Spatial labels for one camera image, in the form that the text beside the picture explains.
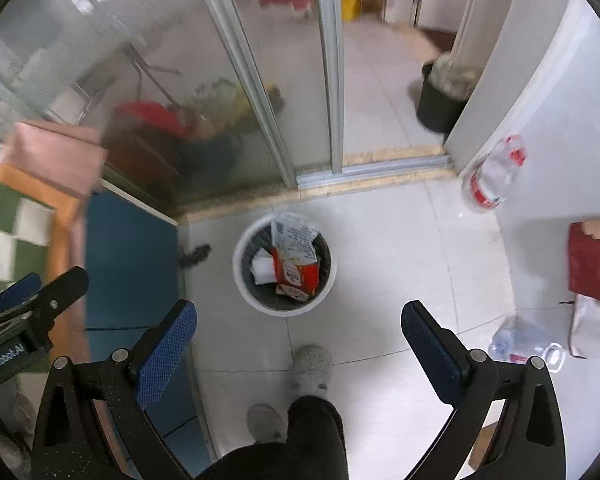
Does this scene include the red snack bag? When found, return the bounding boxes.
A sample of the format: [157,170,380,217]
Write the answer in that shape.
[273,245,321,302]

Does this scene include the white round trash bin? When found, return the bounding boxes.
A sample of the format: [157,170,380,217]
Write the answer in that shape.
[232,211,337,318]

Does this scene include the white paper trash in bin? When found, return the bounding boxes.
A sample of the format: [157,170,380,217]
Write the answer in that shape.
[251,214,320,294]

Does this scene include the blue cabinet panel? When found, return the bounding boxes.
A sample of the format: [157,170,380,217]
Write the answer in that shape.
[85,191,211,476]

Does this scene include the empty clear plastic bottle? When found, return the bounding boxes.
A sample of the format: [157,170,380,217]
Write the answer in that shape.
[488,316,566,373]

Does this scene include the beige cloth bag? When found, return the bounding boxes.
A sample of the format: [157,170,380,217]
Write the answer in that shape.
[568,294,600,360]

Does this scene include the pink cloth on table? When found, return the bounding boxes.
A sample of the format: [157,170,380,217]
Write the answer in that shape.
[0,120,107,198]

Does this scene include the red patterned bag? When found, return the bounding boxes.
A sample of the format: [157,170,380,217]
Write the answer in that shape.
[567,220,600,300]

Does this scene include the grey slipper left foot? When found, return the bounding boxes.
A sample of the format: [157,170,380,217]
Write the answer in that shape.
[246,404,286,444]

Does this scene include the grey slipper foot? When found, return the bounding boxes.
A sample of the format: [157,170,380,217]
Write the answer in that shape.
[246,404,286,444]
[291,346,332,399]

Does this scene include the black trousered leg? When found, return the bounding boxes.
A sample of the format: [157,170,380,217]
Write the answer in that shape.
[198,396,349,480]

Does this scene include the grey slipper right foot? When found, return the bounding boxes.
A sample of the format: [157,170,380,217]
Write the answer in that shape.
[291,346,332,399]

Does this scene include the large clear water jug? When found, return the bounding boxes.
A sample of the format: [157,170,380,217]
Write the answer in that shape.
[463,136,527,212]

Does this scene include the black bucket with mop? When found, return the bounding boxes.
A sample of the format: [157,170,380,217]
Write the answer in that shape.
[416,52,482,138]

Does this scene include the aluminium sliding door frame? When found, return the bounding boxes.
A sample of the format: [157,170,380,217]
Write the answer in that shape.
[202,0,449,188]

